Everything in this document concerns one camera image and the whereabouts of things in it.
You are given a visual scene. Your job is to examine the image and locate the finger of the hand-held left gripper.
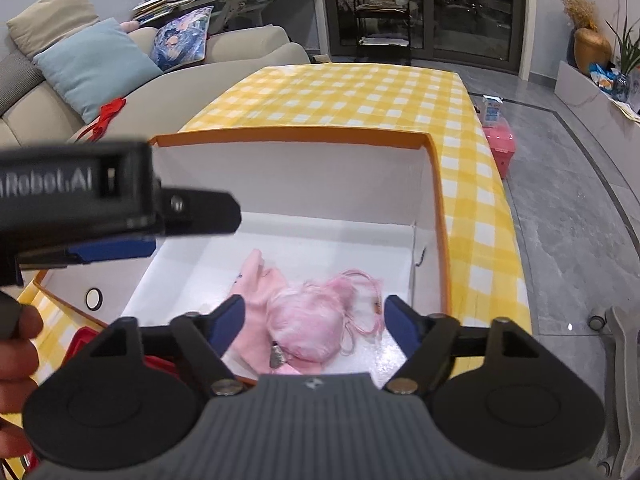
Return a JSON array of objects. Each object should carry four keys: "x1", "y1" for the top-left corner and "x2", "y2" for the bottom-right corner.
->
[
  {"x1": 17, "y1": 237, "x2": 159, "y2": 271},
  {"x1": 155, "y1": 187, "x2": 243, "y2": 237}
]

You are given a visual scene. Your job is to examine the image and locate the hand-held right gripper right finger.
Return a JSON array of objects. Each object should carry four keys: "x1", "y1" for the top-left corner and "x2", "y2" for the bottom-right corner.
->
[{"x1": 382, "y1": 294, "x2": 538, "y2": 395}]

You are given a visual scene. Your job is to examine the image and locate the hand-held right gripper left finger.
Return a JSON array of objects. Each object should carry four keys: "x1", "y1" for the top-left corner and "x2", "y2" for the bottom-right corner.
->
[{"x1": 87, "y1": 296, "x2": 248, "y2": 396}]

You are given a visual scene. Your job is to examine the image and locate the pink cloth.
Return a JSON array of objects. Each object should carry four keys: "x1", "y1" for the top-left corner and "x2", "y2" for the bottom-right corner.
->
[{"x1": 227, "y1": 249, "x2": 306, "y2": 376}]

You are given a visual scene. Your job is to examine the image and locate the pink fluffy pouch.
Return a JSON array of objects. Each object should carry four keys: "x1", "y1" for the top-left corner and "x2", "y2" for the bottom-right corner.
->
[{"x1": 265, "y1": 270, "x2": 386, "y2": 367}]

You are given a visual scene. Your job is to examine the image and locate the orange and white cardboard box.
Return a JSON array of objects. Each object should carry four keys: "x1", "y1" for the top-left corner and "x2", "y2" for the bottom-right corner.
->
[{"x1": 32, "y1": 132, "x2": 453, "y2": 386}]

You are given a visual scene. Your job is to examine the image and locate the person's left hand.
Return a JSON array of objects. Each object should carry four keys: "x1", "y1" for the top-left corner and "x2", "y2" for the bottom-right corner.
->
[{"x1": 0, "y1": 305, "x2": 44, "y2": 461}]

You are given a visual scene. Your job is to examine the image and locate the red ribbon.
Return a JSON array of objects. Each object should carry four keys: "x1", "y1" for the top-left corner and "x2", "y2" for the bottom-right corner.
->
[{"x1": 75, "y1": 97, "x2": 127, "y2": 142}]

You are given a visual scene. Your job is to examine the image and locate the red lidded clear container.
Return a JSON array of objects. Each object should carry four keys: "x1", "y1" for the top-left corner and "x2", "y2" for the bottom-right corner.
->
[{"x1": 62, "y1": 327, "x2": 181, "y2": 378}]

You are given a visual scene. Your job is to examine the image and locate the light blue pillow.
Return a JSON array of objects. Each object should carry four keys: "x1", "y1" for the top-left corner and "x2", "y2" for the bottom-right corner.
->
[{"x1": 32, "y1": 17, "x2": 163, "y2": 125}]

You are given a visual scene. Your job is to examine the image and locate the beige sofa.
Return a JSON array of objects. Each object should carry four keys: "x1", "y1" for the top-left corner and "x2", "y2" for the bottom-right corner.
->
[{"x1": 0, "y1": 0, "x2": 311, "y2": 147}]

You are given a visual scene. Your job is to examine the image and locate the printed cartoon pillow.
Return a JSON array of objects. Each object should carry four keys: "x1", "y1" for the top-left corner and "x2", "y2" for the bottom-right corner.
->
[{"x1": 149, "y1": 6, "x2": 215, "y2": 72}]

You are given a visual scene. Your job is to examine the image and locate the beige pillow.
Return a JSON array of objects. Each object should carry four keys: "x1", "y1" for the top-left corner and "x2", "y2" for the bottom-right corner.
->
[{"x1": 6, "y1": 0, "x2": 101, "y2": 60}]

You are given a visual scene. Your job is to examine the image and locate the yellow checked tablecloth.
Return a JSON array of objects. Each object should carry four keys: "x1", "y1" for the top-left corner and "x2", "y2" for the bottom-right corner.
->
[{"x1": 0, "y1": 64, "x2": 533, "y2": 480}]

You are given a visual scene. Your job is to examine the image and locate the pink plastic basket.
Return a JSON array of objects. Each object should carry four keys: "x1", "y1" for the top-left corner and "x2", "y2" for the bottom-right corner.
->
[{"x1": 481, "y1": 115, "x2": 519, "y2": 181}]

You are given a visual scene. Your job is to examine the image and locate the pile of books and papers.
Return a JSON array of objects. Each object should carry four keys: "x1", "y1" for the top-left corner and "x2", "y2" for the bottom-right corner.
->
[{"x1": 131, "y1": 0, "x2": 202, "y2": 26}]

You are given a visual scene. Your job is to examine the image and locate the white drink carton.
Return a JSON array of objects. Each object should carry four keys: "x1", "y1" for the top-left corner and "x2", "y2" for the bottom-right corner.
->
[{"x1": 480, "y1": 95, "x2": 504, "y2": 128}]

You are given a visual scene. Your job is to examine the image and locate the black wheeled rack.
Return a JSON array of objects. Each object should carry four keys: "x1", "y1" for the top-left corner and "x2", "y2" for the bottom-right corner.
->
[{"x1": 352, "y1": 0, "x2": 416, "y2": 68}]

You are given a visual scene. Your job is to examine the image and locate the white low cabinet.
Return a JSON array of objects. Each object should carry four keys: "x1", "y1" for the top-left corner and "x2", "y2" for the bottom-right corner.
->
[{"x1": 555, "y1": 60, "x2": 640, "y2": 201}]

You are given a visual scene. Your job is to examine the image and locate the blue snack bag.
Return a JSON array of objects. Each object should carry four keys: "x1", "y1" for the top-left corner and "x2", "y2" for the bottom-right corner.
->
[{"x1": 590, "y1": 62, "x2": 631, "y2": 101}]

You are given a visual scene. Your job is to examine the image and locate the glass sliding door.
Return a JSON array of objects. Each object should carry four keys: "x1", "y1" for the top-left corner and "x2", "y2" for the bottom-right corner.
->
[{"x1": 320, "y1": 0, "x2": 526, "y2": 78}]

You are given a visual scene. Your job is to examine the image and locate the gold vase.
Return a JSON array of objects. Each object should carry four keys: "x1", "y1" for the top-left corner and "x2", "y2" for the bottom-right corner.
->
[{"x1": 573, "y1": 27, "x2": 612, "y2": 77}]

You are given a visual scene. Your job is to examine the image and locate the green potted plant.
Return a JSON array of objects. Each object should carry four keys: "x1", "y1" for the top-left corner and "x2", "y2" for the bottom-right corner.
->
[{"x1": 605, "y1": 15, "x2": 640, "y2": 80}]

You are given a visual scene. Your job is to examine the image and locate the dried flower bunch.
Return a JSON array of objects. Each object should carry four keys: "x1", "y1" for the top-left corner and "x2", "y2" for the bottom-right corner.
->
[{"x1": 561, "y1": 0, "x2": 599, "y2": 31}]

